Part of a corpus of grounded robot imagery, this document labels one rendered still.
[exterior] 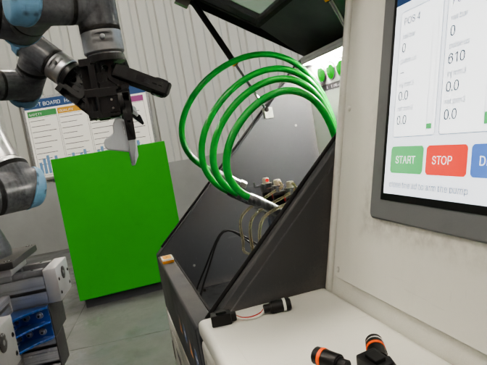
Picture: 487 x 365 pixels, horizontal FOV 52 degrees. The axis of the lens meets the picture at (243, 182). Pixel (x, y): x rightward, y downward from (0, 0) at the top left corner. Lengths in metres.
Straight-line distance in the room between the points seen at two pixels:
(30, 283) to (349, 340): 0.95
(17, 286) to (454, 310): 1.11
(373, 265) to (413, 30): 0.31
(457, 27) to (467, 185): 0.17
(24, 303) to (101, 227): 3.02
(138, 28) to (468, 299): 7.45
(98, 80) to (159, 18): 6.85
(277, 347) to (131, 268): 3.87
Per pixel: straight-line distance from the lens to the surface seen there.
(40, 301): 1.43
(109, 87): 0.97
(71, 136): 7.68
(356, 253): 0.76
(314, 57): 1.42
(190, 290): 1.07
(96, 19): 0.99
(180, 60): 7.74
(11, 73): 1.37
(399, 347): 0.64
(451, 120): 0.59
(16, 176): 1.51
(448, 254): 0.59
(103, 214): 4.41
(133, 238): 4.45
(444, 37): 0.63
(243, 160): 1.48
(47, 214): 7.86
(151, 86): 0.98
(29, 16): 0.96
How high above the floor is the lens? 1.26
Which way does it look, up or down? 6 degrees down
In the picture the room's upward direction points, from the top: 10 degrees counter-clockwise
